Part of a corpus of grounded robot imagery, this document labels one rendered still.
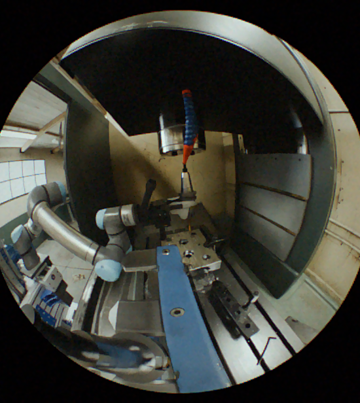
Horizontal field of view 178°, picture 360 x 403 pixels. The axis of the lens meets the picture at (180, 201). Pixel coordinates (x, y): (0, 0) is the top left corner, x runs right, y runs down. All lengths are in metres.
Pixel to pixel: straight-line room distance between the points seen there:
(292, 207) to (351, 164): 0.55
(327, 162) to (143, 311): 0.64
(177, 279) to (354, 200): 0.94
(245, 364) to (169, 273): 0.42
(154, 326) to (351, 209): 0.96
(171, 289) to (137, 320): 0.06
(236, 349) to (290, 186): 0.63
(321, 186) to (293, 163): 0.16
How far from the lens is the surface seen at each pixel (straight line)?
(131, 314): 0.16
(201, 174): 1.50
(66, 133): 0.89
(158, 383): 0.15
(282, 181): 0.59
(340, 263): 1.07
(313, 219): 0.60
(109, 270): 0.34
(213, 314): 0.48
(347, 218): 0.95
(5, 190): 4.74
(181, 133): 0.33
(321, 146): 0.58
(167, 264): 0.18
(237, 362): 0.48
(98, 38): 0.19
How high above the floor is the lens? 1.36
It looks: 17 degrees down
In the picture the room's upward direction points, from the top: 6 degrees counter-clockwise
